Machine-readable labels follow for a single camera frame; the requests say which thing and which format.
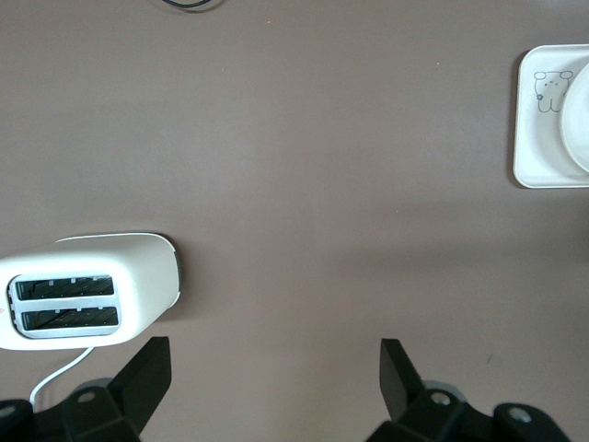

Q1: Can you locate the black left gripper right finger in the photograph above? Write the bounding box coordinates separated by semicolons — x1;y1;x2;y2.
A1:
367;338;496;442

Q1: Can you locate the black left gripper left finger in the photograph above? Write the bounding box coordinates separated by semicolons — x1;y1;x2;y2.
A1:
62;336;172;442

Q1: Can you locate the cream round plate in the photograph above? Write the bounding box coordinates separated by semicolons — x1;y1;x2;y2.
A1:
560;59;589;174

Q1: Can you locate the white two-slot toaster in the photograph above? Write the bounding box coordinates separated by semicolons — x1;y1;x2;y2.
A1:
0;231;181;352

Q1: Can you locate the cream rabbit print tray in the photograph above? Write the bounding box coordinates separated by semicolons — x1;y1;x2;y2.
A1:
513;44;589;189

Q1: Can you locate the white toaster cable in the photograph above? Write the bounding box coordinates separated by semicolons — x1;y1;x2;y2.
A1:
29;344;96;409

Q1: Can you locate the black looped cable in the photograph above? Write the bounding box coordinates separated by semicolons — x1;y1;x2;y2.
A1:
160;0;226;9

